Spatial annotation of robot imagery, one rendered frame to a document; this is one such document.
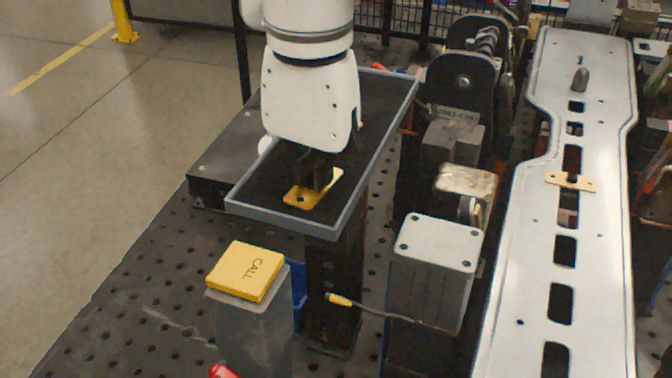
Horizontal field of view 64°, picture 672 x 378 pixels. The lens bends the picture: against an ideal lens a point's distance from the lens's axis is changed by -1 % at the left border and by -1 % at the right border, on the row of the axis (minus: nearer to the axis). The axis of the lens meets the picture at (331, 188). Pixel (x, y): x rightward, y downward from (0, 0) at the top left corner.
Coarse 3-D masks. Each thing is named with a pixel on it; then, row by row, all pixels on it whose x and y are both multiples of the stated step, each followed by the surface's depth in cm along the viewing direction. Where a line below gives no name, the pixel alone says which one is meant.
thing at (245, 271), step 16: (224, 256) 56; (240, 256) 56; (256, 256) 56; (272, 256) 56; (224, 272) 54; (240, 272) 54; (256, 272) 54; (272, 272) 55; (224, 288) 53; (240, 288) 53; (256, 288) 53
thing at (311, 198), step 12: (336, 168) 67; (312, 180) 64; (336, 180) 66; (288, 192) 64; (300, 192) 64; (312, 192) 64; (324, 192) 64; (288, 204) 62; (300, 204) 62; (312, 204) 62
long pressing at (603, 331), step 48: (576, 48) 130; (624, 48) 131; (528, 96) 112; (576, 96) 113; (624, 96) 113; (576, 144) 100; (624, 144) 100; (528, 192) 89; (624, 192) 89; (528, 240) 80; (576, 240) 81; (624, 240) 81; (528, 288) 73; (576, 288) 73; (624, 288) 73; (480, 336) 67; (528, 336) 67; (576, 336) 67; (624, 336) 67
